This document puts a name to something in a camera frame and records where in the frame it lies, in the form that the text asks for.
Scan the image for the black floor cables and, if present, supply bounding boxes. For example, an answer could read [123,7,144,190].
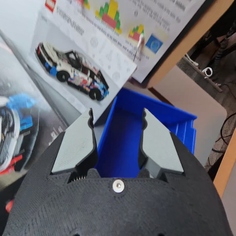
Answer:
[212,112,236,153]

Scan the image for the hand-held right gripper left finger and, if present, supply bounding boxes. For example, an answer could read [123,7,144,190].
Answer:
[51,108,98,174]

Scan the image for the small red piece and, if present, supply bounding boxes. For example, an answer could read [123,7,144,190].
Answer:
[5,199,14,213]

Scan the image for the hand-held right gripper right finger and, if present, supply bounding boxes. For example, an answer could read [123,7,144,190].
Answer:
[138,108,184,179]

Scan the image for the dark car picture set box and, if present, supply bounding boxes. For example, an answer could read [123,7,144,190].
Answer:
[0,28,81,175]

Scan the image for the white cable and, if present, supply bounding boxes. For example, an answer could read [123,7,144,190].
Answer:
[202,67,213,78]

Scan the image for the tan wooden table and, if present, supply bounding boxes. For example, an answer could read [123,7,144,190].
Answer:
[147,0,236,89]

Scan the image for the blue plastic bin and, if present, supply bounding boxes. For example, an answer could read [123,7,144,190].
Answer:
[94,88,198,178]

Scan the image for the car instruction booklet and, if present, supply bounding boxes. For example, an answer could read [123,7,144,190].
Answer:
[30,0,138,115]

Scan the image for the white sheet with brick pictures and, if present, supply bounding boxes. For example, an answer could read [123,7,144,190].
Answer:
[81,0,206,83]

